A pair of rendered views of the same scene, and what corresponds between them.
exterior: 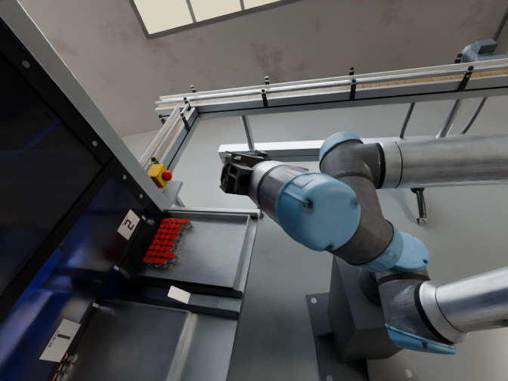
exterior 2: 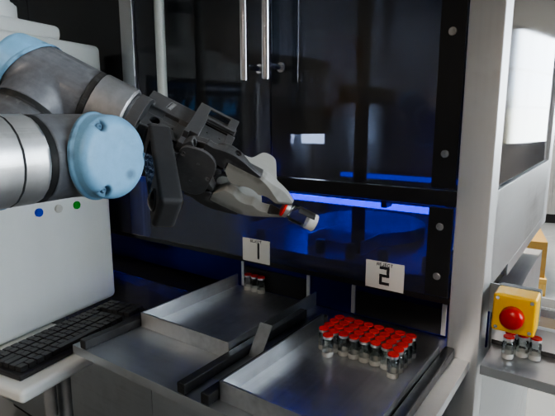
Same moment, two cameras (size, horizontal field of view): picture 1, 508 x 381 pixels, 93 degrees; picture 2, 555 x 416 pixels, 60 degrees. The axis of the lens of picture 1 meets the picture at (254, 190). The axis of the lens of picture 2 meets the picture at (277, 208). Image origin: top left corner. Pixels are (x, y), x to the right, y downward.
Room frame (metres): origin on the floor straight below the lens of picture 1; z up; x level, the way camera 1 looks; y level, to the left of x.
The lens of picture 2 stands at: (0.54, -0.55, 1.34)
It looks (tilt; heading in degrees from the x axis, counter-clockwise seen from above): 10 degrees down; 102
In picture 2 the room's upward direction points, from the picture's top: straight up
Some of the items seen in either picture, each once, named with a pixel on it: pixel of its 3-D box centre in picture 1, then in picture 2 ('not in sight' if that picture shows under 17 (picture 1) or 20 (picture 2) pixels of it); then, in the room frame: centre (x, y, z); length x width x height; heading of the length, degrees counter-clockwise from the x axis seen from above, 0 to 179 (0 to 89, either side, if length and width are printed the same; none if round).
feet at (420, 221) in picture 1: (416, 191); not in sight; (0.93, -1.13, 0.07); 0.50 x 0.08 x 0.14; 157
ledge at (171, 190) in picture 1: (164, 192); (522, 364); (0.83, 0.40, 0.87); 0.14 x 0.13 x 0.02; 67
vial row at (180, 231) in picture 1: (175, 243); (358, 348); (0.51, 0.33, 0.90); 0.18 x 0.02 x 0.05; 156
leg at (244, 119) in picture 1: (254, 156); not in sight; (1.38, -0.07, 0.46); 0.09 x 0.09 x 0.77; 67
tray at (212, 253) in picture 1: (197, 246); (337, 371); (0.48, 0.25, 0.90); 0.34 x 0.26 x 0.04; 66
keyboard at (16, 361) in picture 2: not in sight; (73, 332); (-0.20, 0.44, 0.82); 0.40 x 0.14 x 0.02; 76
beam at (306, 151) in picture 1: (332, 150); not in sight; (1.16, -0.58, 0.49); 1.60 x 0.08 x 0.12; 67
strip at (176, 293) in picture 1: (193, 296); (244, 350); (0.30, 0.27, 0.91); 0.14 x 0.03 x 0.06; 66
